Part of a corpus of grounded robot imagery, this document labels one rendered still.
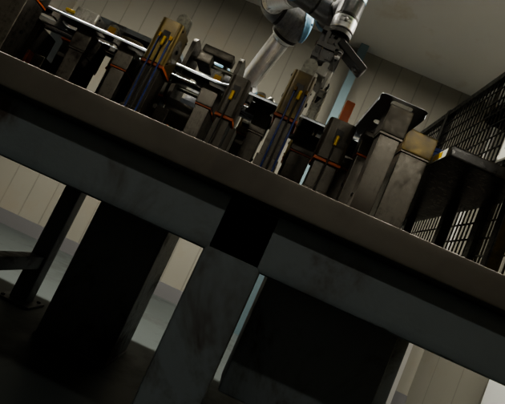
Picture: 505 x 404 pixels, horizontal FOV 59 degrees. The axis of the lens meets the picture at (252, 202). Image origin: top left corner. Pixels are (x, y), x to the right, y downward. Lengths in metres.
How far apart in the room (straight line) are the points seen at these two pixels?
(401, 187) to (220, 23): 3.58
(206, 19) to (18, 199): 2.39
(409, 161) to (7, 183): 3.87
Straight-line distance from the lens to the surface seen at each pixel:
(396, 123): 0.93
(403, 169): 1.17
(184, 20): 1.26
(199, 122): 1.25
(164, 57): 1.15
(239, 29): 4.51
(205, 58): 1.55
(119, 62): 1.35
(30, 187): 4.45
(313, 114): 1.48
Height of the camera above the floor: 0.59
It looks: 7 degrees up
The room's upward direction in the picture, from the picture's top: 25 degrees clockwise
